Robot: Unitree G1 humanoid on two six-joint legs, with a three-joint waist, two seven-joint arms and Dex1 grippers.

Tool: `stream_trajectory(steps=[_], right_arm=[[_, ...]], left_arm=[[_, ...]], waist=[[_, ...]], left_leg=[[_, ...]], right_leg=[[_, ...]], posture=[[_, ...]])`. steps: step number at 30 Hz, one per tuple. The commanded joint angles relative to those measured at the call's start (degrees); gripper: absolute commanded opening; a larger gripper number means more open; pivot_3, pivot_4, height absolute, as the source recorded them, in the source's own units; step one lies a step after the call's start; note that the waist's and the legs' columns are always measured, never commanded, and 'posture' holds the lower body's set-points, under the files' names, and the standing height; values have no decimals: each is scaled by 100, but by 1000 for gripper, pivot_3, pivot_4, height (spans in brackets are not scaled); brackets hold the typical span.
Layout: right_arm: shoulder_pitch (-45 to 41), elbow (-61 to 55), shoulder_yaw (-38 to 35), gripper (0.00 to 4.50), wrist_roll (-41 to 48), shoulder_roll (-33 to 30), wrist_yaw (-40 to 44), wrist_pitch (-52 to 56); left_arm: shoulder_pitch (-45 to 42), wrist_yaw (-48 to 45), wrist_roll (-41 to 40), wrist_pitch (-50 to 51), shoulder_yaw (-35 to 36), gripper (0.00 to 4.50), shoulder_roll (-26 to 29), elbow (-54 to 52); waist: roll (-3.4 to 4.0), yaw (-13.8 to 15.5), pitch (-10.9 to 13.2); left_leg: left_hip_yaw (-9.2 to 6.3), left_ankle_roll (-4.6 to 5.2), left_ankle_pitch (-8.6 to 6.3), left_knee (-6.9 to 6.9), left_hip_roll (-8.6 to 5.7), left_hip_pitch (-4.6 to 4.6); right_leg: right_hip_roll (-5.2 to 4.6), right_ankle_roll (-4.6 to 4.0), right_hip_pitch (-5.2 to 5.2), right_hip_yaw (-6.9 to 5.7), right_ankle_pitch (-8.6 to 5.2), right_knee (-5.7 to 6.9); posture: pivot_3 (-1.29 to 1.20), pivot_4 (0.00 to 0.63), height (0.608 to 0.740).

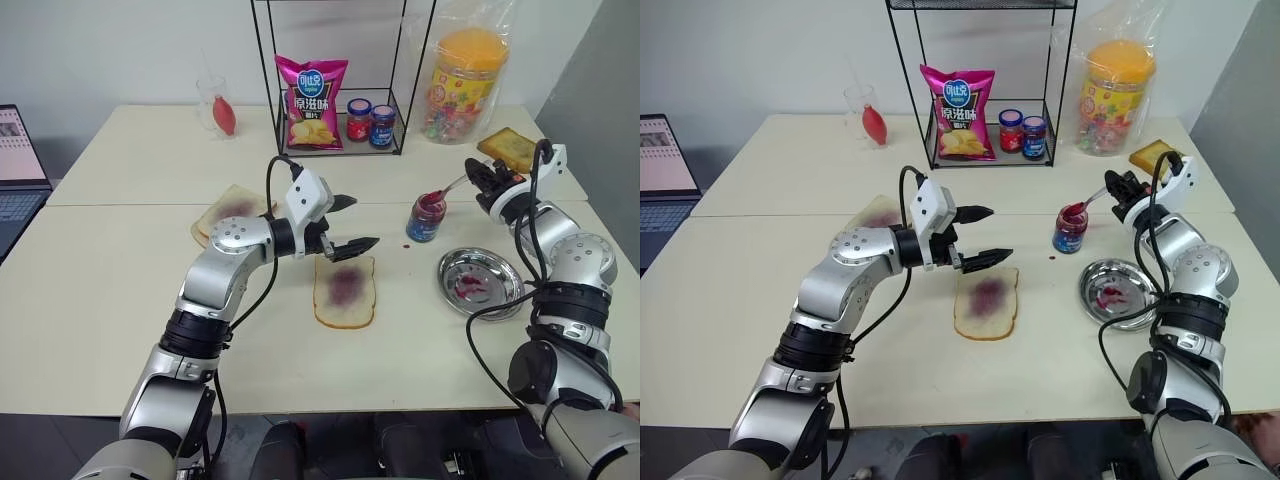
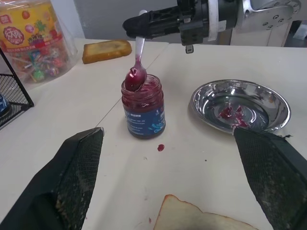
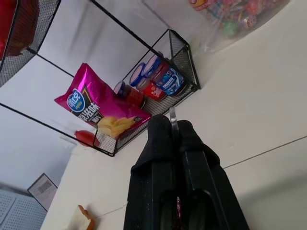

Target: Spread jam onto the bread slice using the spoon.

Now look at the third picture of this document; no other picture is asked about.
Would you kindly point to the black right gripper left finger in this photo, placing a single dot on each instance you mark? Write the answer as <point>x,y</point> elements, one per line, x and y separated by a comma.
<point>153,172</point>

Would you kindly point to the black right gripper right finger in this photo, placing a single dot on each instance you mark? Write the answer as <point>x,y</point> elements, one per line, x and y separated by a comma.
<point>204,182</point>

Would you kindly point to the red jam jar dark lid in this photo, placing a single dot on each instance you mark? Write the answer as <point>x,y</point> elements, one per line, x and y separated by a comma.
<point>133,94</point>

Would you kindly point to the red label jam jar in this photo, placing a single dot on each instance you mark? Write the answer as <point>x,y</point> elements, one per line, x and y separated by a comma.
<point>149,87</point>

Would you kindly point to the bread slice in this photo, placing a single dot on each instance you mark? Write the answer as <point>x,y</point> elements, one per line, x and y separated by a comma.
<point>80,219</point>

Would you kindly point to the blue label jam jar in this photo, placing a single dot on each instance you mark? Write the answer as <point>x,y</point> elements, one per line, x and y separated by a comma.
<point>171,80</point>

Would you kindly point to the red rounded object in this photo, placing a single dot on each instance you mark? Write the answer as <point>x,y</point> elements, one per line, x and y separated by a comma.
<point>84,137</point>

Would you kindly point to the magenta potato chips bag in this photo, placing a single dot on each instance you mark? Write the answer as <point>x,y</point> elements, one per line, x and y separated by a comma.
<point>96,100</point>

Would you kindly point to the black framed sign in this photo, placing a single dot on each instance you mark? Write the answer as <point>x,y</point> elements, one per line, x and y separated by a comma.
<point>43,189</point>

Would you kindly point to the white perforated panel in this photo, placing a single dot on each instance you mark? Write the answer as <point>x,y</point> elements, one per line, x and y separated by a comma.
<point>16,210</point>

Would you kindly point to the clear plastic candy box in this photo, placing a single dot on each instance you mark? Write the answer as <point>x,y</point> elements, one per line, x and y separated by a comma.
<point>216,31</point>

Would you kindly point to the colourful wrapped candies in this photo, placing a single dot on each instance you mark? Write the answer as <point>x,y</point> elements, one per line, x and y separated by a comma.
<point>230,16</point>

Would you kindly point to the red package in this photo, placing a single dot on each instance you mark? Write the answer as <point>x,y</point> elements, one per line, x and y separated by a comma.
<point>18,26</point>

